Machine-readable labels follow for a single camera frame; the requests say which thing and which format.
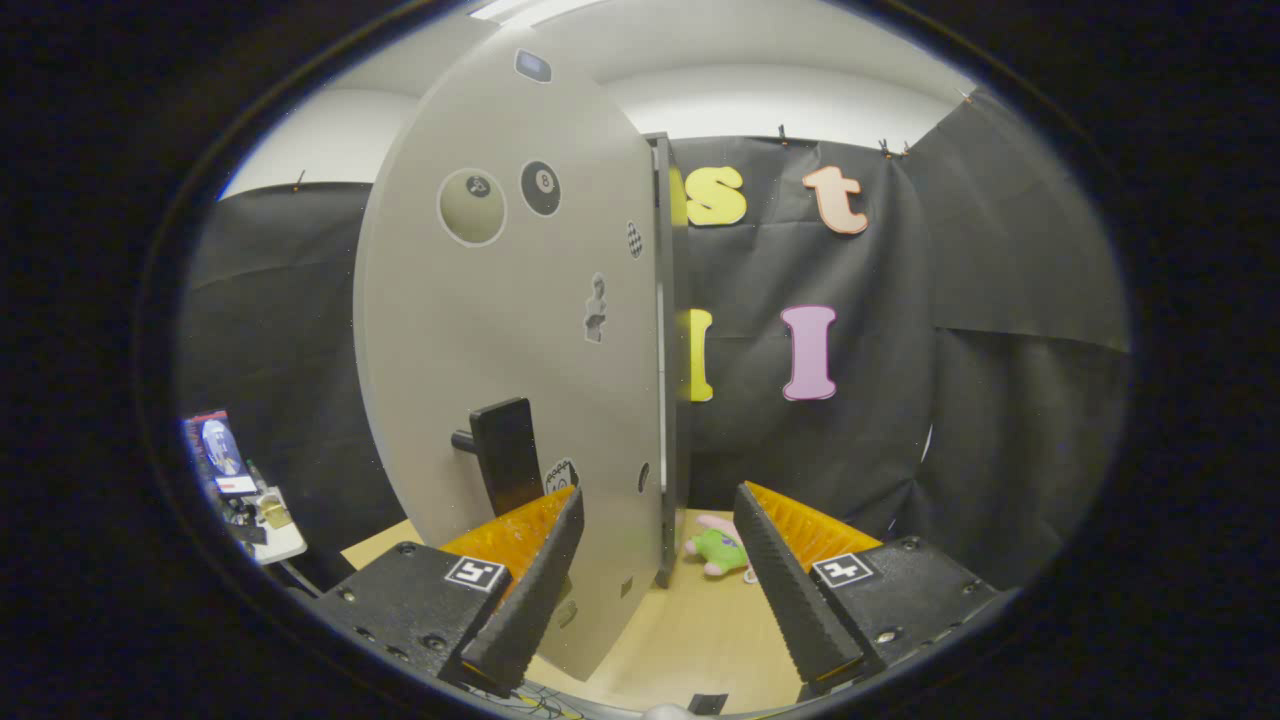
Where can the pink and green plush toy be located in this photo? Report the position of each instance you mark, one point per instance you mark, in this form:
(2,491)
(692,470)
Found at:
(722,548)

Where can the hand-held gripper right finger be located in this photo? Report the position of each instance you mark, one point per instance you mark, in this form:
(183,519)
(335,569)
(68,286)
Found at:
(790,590)

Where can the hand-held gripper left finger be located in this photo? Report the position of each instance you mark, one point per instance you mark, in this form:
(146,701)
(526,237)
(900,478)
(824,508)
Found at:
(525,590)

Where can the black backdrop cloth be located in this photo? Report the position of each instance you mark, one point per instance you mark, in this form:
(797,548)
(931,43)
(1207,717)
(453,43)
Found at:
(1000,350)

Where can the dark grey shoe cabinet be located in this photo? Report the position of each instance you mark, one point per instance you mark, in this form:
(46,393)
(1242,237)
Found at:
(673,470)

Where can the white side table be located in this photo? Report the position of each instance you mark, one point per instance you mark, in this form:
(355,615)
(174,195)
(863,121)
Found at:
(285,542)

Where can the ceiling light panel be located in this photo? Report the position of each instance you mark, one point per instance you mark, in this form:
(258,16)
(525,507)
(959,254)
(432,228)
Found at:
(520,10)

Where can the brass coloured object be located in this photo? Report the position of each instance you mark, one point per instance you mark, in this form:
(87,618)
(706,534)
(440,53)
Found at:
(274,513)

